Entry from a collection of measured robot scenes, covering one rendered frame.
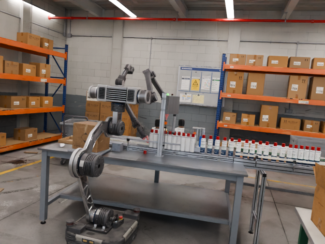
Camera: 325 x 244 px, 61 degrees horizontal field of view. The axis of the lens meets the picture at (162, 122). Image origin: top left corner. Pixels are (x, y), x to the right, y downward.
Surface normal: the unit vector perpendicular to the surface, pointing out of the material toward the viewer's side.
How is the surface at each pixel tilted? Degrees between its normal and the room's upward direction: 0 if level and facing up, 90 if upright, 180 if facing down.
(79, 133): 90
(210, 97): 90
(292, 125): 90
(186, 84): 90
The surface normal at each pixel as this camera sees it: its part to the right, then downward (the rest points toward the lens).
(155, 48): -0.26, 0.08
